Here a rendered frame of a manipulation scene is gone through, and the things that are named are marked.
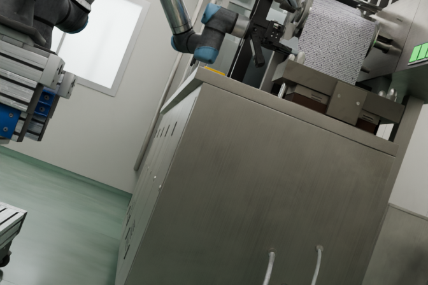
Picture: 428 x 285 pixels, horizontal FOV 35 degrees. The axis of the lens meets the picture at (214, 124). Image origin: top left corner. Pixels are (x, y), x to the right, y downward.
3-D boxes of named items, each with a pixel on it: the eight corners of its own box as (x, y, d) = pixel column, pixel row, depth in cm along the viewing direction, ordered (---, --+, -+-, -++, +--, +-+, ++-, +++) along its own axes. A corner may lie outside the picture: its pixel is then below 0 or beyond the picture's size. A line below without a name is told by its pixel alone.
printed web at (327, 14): (253, 110, 267) (298, -8, 270) (308, 132, 269) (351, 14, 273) (274, 105, 228) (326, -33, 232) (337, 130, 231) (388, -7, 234)
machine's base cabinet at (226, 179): (115, 236, 444) (162, 114, 450) (207, 270, 451) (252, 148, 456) (94, 359, 194) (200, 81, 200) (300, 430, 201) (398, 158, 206)
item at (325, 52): (286, 73, 230) (305, 23, 231) (349, 98, 232) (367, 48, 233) (286, 73, 229) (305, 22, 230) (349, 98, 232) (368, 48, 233)
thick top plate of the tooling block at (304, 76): (271, 81, 225) (277, 64, 225) (380, 125, 229) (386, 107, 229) (281, 76, 209) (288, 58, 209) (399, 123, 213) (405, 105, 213)
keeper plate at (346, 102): (323, 114, 210) (335, 81, 211) (353, 126, 211) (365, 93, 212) (326, 114, 208) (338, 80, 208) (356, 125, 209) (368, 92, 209)
